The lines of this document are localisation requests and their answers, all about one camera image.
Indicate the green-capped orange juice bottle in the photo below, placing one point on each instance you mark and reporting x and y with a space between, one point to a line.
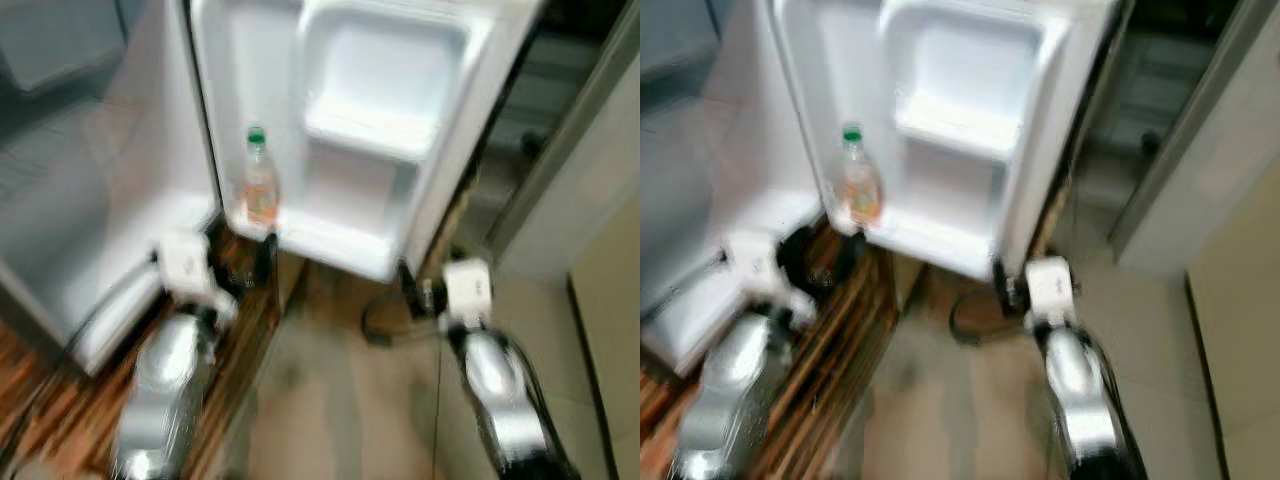
260 190
860 190

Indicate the white-lined mini fridge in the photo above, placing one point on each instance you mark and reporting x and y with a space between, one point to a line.
700 200
110 180

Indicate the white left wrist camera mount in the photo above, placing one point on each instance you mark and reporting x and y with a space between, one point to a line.
185 262
755 262

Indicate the mini fridge door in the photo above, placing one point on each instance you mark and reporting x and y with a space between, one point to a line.
960 80
380 80

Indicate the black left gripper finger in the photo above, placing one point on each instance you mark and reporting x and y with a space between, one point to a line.
851 262
266 262

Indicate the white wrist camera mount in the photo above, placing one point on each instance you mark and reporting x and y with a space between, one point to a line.
1050 290
185 262
755 262
468 288

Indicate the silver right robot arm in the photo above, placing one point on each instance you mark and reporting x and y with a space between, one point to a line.
1075 380
495 380

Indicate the wooden wine rack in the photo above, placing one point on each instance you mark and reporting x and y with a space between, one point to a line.
850 340
240 350

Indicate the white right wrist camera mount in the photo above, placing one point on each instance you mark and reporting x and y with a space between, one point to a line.
1050 290
468 288

